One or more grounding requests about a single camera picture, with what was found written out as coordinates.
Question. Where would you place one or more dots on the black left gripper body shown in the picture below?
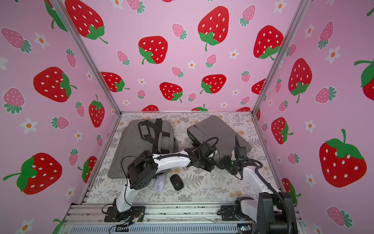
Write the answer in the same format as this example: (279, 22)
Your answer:
(207, 165)

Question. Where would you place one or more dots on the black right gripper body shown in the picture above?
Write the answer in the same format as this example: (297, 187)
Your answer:
(237, 152)

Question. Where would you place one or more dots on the grey laptop sleeve bag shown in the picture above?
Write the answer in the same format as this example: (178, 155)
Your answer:
(213, 126)

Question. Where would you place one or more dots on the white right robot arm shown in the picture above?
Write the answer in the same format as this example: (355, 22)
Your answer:
(272, 213)

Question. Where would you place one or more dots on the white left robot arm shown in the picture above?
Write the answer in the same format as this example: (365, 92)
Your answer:
(146, 166)

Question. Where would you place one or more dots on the black computer mouse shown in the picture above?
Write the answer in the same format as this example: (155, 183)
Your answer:
(176, 182)

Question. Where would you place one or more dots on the lilac computer mouse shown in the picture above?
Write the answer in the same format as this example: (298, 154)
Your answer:
(160, 183)

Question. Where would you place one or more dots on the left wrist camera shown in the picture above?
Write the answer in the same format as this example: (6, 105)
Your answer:
(206, 151)

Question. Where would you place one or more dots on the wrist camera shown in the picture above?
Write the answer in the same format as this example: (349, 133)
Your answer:
(240, 154)
(206, 151)

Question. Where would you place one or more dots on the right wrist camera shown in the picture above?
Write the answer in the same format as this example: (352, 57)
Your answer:
(240, 154)

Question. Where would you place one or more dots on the grey backpack with black straps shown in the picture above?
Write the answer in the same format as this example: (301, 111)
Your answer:
(154, 135)

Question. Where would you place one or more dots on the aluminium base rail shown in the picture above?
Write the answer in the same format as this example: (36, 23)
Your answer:
(158, 218)

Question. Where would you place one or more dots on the aluminium frame post right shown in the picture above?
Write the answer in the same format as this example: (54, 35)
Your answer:
(288, 38)

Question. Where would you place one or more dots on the aluminium frame post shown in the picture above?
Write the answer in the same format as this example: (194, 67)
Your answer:
(288, 38)
(85, 24)

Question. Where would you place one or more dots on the aluminium frame post left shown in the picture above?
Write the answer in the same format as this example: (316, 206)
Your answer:
(85, 24)

